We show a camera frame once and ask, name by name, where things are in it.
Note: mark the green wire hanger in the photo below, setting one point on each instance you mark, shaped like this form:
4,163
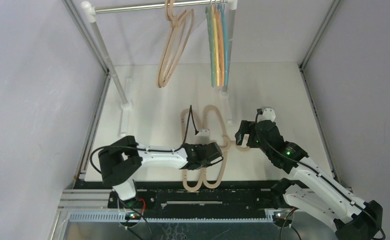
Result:
211,45

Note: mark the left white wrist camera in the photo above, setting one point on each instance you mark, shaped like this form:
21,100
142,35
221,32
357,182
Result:
203,137

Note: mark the blue wire hanger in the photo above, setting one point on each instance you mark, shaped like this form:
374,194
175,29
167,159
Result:
225,42

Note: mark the yellow wire hanger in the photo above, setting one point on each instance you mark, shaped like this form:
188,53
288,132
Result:
216,48

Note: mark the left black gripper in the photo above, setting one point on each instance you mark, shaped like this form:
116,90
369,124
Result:
196,146

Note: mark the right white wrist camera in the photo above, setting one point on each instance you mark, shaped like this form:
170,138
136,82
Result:
265,113

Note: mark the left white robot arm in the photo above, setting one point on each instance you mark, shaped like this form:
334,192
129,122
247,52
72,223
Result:
119,161

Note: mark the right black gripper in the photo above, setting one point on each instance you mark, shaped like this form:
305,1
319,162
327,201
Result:
250,133

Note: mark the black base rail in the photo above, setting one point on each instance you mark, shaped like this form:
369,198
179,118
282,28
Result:
240,201

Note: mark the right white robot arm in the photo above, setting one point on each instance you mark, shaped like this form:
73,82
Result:
309,188

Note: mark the orange wire hanger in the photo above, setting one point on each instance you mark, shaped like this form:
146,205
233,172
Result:
220,43

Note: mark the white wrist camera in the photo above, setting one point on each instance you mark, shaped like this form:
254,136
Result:
265,113
203,137

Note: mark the white clothes rack frame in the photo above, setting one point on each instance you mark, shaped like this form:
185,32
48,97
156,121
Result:
180,29

